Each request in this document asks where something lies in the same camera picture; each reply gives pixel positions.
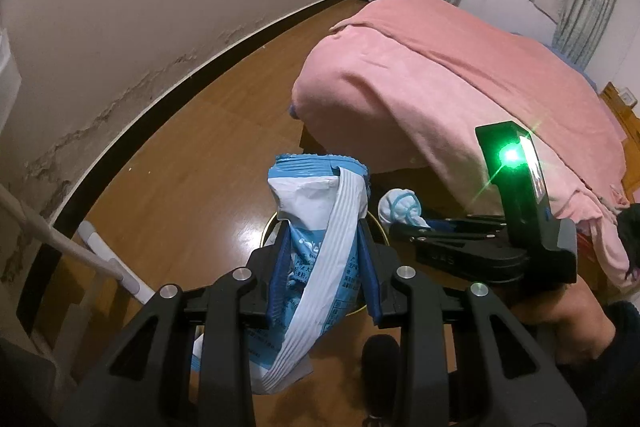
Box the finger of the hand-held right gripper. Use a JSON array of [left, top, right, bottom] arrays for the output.
[[389, 221, 506, 244], [427, 214, 508, 228]]

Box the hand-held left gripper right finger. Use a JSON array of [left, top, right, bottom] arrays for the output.
[[356, 217, 588, 427]]

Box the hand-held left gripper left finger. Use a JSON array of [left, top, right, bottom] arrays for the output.
[[60, 219, 296, 427]]

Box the black gold-rimmed trash bin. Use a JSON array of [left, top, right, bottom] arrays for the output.
[[259, 209, 393, 315]]

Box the white face mask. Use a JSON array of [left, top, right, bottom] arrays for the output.
[[377, 188, 432, 230]]

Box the blue white snack packet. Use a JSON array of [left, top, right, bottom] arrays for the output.
[[192, 152, 371, 395]]

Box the person's right forearm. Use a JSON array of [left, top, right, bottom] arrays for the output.
[[510, 282, 618, 365]]

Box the black fuzzy object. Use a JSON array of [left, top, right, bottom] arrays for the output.
[[362, 334, 402, 408]]

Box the dark cloth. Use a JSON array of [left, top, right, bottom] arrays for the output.
[[617, 204, 640, 283]]

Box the wooden headboard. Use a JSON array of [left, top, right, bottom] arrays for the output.
[[599, 82, 640, 188]]

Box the pink blanket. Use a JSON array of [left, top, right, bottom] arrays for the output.
[[291, 0, 632, 293]]

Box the white tube rack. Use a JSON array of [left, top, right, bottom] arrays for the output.
[[0, 182, 157, 308]]

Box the wooden bed frame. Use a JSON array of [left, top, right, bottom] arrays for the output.
[[299, 122, 471, 212]]

